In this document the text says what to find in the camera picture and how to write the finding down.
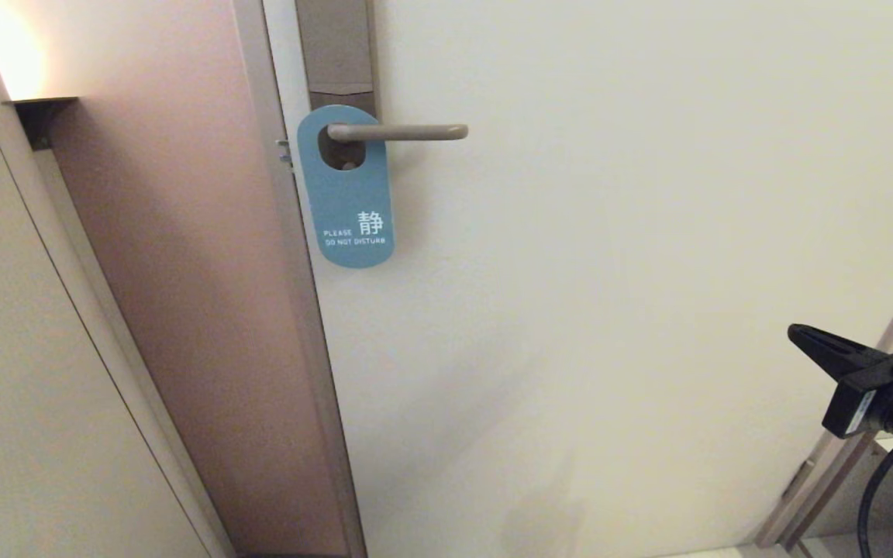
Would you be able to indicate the white plastic door hanger sign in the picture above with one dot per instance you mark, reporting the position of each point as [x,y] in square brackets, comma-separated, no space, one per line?
[349,198]

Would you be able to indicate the brown metal door lock plate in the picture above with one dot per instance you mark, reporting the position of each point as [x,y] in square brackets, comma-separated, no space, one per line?
[338,46]

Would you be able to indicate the grey metal hinge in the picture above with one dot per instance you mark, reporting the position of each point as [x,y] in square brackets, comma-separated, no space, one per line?
[798,479]

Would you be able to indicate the dark wall light bracket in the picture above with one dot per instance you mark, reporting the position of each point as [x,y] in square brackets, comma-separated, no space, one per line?
[37,116]

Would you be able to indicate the white room door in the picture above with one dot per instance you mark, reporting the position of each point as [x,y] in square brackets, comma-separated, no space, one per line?
[609,310]

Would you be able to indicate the grey wardrobe frame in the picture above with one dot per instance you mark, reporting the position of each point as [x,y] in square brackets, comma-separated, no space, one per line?
[811,480]

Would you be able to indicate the metal door latch bolt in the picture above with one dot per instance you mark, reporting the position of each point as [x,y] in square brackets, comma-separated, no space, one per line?
[284,153]

